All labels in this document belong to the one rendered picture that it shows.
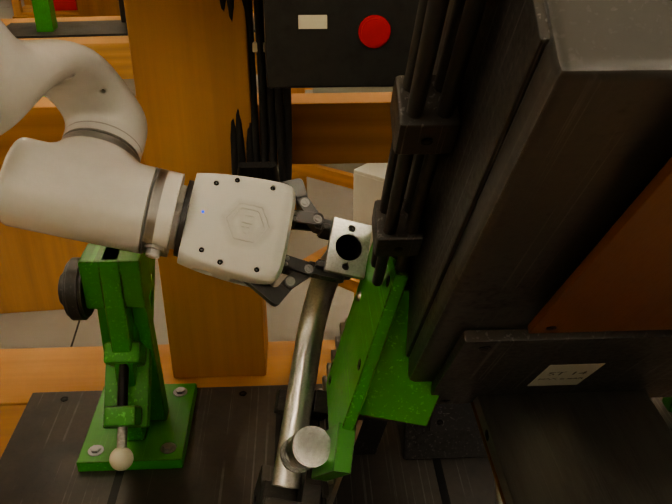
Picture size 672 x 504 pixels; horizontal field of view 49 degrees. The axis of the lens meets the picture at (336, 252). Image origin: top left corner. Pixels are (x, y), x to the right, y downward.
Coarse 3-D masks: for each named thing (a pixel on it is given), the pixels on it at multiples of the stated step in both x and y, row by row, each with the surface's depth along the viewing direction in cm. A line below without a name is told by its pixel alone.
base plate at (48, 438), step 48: (48, 432) 97; (192, 432) 97; (240, 432) 97; (384, 432) 97; (0, 480) 90; (48, 480) 90; (96, 480) 90; (144, 480) 90; (192, 480) 90; (240, 480) 90; (384, 480) 90; (432, 480) 90; (480, 480) 90
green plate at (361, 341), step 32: (384, 288) 62; (352, 320) 72; (384, 320) 62; (352, 352) 69; (384, 352) 65; (352, 384) 67; (384, 384) 67; (416, 384) 67; (352, 416) 67; (384, 416) 68; (416, 416) 69
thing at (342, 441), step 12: (336, 432) 68; (348, 432) 67; (336, 444) 67; (348, 444) 67; (336, 456) 66; (348, 456) 67; (312, 468) 75; (324, 468) 69; (336, 468) 66; (348, 468) 66; (324, 480) 75
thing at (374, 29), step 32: (288, 0) 75; (320, 0) 75; (352, 0) 75; (384, 0) 76; (416, 0) 76; (288, 32) 77; (320, 32) 77; (352, 32) 77; (384, 32) 77; (288, 64) 78; (320, 64) 78; (352, 64) 78; (384, 64) 79
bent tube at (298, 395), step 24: (336, 240) 71; (360, 240) 72; (336, 264) 70; (360, 264) 71; (312, 288) 81; (312, 312) 81; (312, 336) 81; (312, 360) 81; (288, 384) 81; (312, 384) 80; (288, 408) 79; (288, 432) 78; (288, 480) 76
